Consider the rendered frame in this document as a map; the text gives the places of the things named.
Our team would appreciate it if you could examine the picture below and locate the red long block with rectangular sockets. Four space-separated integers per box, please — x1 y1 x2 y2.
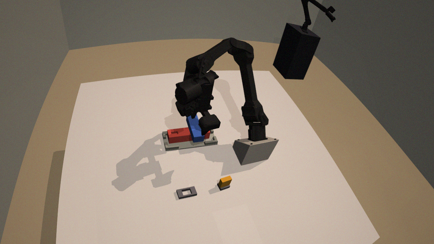
167 127 210 144

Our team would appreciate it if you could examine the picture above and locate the orange rectangular block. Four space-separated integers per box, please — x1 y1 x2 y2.
218 176 232 188

